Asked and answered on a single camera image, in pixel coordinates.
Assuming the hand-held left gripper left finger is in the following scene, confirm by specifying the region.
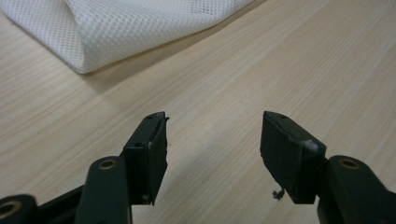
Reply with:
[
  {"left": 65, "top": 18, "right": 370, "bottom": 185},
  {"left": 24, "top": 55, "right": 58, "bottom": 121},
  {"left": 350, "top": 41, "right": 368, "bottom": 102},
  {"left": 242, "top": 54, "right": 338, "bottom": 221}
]
[{"left": 120, "top": 111, "right": 170, "bottom": 206}]

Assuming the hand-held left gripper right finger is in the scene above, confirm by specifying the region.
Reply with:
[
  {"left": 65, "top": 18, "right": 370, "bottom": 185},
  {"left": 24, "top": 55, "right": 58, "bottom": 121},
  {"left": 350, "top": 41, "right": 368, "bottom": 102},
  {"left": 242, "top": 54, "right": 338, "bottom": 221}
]
[{"left": 260, "top": 110, "right": 328, "bottom": 205}]

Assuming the white cloth towel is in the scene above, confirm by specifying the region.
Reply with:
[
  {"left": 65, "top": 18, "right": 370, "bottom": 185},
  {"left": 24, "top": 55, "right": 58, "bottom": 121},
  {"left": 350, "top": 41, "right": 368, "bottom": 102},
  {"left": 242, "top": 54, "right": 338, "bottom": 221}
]
[{"left": 0, "top": 0, "right": 255, "bottom": 75}]

